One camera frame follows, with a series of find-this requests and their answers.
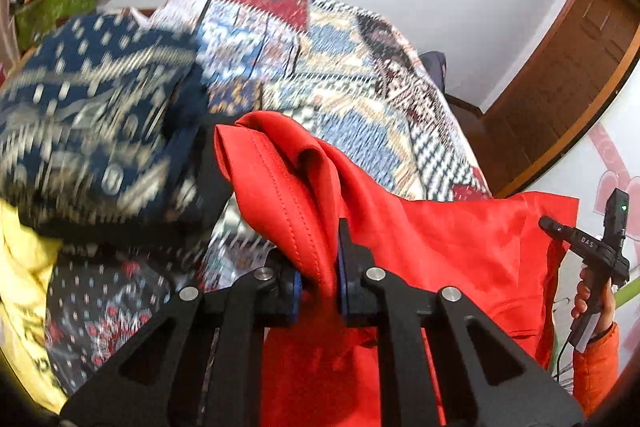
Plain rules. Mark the patchwork patterned quilt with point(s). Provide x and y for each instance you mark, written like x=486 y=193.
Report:
x=330 y=57

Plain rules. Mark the red zip jacket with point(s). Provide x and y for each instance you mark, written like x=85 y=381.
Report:
x=450 y=257

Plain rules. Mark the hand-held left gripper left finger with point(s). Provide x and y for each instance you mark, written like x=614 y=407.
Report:
x=240 y=332

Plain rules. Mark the green patterned cloth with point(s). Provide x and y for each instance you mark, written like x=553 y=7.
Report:
x=55 y=12

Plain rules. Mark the floral bed sheet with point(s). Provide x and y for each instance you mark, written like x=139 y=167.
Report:
x=110 y=307

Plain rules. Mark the yellow cloth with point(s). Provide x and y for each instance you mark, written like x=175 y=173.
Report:
x=25 y=307

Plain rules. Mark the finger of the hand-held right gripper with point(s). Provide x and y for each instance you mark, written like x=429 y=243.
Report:
x=554 y=227

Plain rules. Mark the brown wooden door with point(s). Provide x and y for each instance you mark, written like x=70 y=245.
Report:
x=560 y=97

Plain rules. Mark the grey backpack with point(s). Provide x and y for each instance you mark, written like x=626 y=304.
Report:
x=435 y=69

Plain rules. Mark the dark blue patterned cloth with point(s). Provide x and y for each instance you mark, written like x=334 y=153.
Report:
x=95 y=107

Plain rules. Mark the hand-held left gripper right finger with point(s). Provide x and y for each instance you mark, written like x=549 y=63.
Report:
x=400 y=332

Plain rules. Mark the person's right hand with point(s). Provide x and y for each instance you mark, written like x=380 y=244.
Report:
x=602 y=307

